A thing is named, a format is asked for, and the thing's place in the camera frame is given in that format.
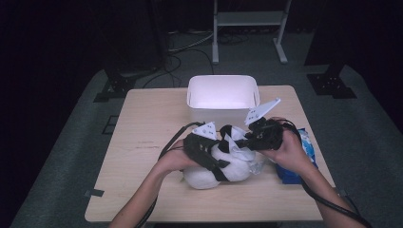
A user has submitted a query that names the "black floor cable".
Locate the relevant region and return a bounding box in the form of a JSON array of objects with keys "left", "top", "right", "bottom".
[
  {"left": 167, "top": 47, "right": 216, "bottom": 76},
  {"left": 142, "top": 54, "right": 183, "bottom": 89}
]

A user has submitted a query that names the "blue wet wipes pack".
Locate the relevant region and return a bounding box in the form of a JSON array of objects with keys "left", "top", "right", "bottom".
[{"left": 275, "top": 127, "right": 318, "bottom": 185}]

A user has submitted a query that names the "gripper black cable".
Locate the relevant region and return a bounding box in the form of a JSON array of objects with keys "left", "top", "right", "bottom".
[
  {"left": 275, "top": 117, "right": 374, "bottom": 228},
  {"left": 134, "top": 122, "right": 205, "bottom": 228}
]

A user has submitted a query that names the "thin black cable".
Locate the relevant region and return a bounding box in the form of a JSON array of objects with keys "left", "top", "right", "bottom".
[{"left": 345, "top": 195, "right": 363, "bottom": 220}]

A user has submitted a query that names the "black stand base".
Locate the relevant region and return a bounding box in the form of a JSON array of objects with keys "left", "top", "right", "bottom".
[
  {"left": 306, "top": 63, "right": 358, "bottom": 100},
  {"left": 93, "top": 70, "right": 137, "bottom": 104}
]

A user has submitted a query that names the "white plastic storage bin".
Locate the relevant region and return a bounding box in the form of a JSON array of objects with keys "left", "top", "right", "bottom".
[{"left": 185, "top": 74, "right": 261, "bottom": 131}]

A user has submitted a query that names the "person's right hand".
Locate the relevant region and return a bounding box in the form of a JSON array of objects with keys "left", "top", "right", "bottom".
[{"left": 259, "top": 123, "right": 314, "bottom": 176}]

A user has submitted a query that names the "panda plush toy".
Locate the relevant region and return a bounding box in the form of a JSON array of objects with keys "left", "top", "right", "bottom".
[{"left": 182, "top": 123, "right": 258, "bottom": 190}]

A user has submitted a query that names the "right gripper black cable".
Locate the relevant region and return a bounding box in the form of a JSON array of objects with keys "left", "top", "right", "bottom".
[{"left": 275, "top": 117, "right": 374, "bottom": 228}]

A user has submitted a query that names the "person's left hand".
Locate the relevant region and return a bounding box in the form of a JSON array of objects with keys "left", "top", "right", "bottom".
[{"left": 156, "top": 140, "right": 202, "bottom": 174}]

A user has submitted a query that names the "white metal stand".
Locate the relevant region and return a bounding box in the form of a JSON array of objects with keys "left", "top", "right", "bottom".
[{"left": 211, "top": 0, "right": 293, "bottom": 66}]

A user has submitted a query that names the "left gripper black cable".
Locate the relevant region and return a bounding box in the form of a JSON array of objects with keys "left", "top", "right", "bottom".
[{"left": 134, "top": 122, "right": 205, "bottom": 228}]

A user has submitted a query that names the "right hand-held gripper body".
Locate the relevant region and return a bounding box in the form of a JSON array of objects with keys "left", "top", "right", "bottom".
[{"left": 243, "top": 97, "right": 287, "bottom": 152}]

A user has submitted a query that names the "grey floor cable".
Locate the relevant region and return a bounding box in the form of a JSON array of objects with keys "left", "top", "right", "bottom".
[{"left": 167, "top": 29, "right": 215, "bottom": 53}]

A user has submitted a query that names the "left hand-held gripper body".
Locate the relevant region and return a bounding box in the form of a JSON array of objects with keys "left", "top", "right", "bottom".
[{"left": 182, "top": 122, "right": 221, "bottom": 169}]

